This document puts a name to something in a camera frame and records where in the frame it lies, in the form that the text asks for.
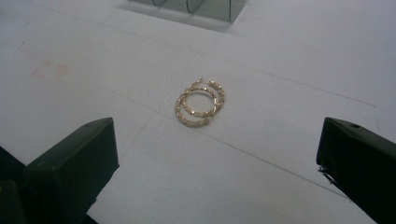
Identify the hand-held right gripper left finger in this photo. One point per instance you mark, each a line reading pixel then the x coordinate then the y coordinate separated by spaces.
pixel 71 168

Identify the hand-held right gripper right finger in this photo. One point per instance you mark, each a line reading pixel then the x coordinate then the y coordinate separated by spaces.
pixel 361 161

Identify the gold hoop earring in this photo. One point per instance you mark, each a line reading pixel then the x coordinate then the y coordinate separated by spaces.
pixel 180 115
pixel 221 93

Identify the clear plastic compartment box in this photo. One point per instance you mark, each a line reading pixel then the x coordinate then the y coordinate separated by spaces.
pixel 218 7

